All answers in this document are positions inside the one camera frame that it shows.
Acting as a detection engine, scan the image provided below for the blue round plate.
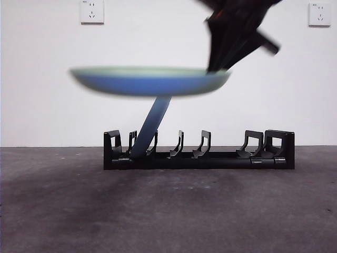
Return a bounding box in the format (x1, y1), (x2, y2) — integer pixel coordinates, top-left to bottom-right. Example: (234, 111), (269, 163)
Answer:
(131, 95), (173, 161)

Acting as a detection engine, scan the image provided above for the black plastic plate rack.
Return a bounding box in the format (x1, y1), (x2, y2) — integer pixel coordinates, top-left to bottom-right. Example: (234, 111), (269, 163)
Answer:
(103, 129), (296, 171)

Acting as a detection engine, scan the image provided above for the white wall socket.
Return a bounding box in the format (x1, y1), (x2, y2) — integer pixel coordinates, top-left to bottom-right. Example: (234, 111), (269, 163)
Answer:
(80, 0), (105, 26)
(308, 2), (332, 28)

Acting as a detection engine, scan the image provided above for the pale green round plate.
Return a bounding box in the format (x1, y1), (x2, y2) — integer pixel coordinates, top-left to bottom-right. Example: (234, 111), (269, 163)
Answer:
(68, 65), (233, 100)

